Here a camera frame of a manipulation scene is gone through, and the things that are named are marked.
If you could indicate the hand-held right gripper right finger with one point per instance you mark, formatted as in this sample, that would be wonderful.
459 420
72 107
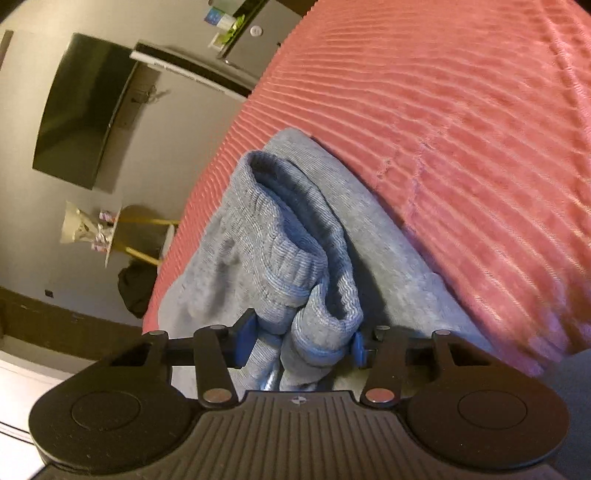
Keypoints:
358 347

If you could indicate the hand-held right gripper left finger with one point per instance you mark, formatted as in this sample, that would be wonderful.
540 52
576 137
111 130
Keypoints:
244 340

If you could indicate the grey pants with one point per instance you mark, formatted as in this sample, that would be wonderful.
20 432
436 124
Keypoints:
277 230

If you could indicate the black bag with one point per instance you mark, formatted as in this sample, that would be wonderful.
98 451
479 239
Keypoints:
136 290

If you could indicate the yellow legged side table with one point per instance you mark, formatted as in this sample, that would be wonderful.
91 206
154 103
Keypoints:
138 230

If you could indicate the cream wrapped flower bouquet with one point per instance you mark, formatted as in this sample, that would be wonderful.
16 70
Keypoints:
78 224

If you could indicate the dark cloth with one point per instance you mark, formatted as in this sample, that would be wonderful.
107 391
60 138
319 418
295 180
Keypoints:
572 415

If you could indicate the pink ribbed blanket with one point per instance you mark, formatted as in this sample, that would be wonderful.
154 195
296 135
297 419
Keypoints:
438 115

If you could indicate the tall white air conditioner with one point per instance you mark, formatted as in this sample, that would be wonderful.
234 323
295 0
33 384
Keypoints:
194 69

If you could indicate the grey drawer cabinet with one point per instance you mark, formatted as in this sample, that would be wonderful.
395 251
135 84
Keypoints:
268 32

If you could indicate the green packet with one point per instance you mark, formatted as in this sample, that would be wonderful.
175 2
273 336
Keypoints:
233 27

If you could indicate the blue box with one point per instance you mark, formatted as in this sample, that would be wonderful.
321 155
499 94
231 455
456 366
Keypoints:
214 13

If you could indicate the black wall television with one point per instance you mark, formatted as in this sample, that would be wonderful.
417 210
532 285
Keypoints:
83 110

